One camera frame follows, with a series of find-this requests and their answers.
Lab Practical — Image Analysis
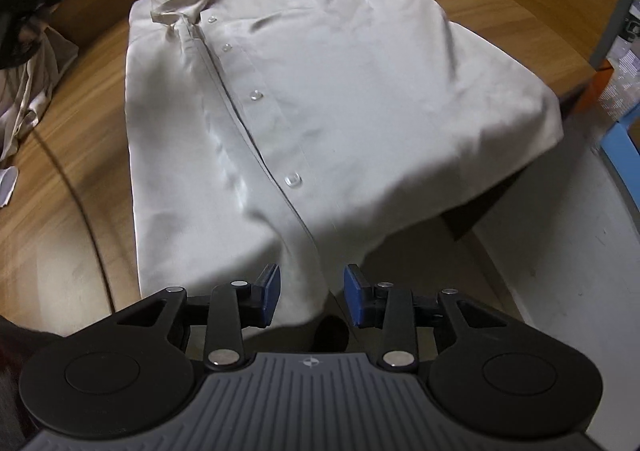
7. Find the beige garment pile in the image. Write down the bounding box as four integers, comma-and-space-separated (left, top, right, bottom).
1, 26, 78, 163

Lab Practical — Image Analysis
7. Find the blue cardboard box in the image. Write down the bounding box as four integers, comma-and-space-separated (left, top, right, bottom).
600, 119, 640, 211

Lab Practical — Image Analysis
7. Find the black cable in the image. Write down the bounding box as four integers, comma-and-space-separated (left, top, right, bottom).
29, 125, 120, 315

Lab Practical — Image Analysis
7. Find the beige satin shirt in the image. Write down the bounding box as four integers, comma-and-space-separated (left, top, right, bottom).
125, 0, 563, 325

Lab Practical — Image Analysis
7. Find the orange object under desk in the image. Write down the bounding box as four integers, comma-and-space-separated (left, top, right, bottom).
572, 59, 614, 113

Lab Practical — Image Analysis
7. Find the white garment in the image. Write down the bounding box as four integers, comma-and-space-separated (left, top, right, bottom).
0, 166, 18, 208

